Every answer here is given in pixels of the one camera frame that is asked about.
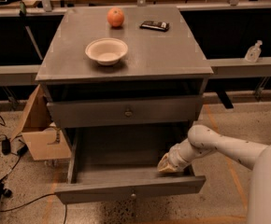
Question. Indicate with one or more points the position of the brown cardboard box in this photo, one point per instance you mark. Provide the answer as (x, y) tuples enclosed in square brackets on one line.
[(44, 139)]

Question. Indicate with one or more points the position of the black power adapter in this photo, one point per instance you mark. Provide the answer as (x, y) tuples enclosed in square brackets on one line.
[(6, 149)]

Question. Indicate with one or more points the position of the orange fruit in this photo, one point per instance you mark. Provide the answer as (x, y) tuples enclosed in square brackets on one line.
[(115, 17)]

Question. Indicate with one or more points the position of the grey top drawer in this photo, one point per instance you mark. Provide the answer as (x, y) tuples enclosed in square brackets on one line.
[(96, 113)]

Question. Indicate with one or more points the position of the grey metal rail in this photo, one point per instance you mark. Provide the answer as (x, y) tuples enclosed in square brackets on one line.
[(25, 75)]

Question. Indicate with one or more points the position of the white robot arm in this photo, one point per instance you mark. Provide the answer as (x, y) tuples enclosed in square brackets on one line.
[(202, 141)]

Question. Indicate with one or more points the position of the white paper bowl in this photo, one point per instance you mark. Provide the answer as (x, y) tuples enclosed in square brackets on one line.
[(106, 51)]

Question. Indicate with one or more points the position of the black snack bar packet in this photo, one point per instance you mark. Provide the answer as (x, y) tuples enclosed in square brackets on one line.
[(155, 25)]

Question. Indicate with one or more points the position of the grey drawer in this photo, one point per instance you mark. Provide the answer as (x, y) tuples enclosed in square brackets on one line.
[(120, 162), (96, 113)]

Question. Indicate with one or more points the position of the grey wooden drawer cabinet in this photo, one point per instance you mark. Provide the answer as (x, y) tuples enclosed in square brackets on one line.
[(157, 64)]

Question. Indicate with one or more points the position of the clear sanitizer bottle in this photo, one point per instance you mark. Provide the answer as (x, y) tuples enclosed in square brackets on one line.
[(254, 52)]

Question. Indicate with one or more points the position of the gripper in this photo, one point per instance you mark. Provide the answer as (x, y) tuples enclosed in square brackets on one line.
[(176, 157)]

